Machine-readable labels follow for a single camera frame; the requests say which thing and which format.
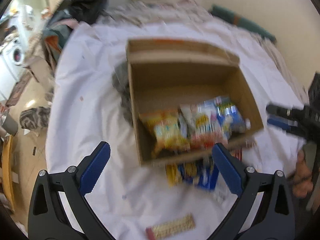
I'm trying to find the yellow chips bag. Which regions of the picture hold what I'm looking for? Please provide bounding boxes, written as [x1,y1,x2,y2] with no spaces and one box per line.
[139,108,190,159]

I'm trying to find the white washing machine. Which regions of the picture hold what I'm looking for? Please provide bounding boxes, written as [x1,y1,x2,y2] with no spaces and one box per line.
[0,37,25,101]

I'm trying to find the green striped pillow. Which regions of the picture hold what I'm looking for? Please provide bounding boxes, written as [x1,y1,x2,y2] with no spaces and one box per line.
[209,5,277,44]

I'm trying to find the cardboard box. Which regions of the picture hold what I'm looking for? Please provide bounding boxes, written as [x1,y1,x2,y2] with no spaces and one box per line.
[126,38,264,166]

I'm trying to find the yellow blue snack bag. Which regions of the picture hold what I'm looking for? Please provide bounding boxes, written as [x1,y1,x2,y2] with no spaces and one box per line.
[165,157,219,191]

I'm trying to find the right hand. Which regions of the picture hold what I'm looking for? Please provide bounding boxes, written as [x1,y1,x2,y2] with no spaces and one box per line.
[292,149,313,198]

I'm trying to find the grey waste bin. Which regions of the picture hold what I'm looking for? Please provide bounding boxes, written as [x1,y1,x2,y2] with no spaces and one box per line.
[1,110,18,136]

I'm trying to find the beige wafer bar packet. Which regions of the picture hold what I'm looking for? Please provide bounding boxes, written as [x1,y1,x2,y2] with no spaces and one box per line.
[145,213,196,240]

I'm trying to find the yellow wooden chair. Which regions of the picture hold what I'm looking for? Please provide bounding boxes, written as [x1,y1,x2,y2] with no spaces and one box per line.
[1,135,15,213]

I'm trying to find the dark grey cloth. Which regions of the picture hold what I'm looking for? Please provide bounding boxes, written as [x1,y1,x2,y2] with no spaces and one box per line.
[112,61,133,126]

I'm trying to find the white red snack bag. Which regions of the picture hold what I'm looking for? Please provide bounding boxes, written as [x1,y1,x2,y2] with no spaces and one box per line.
[180,102,228,149]

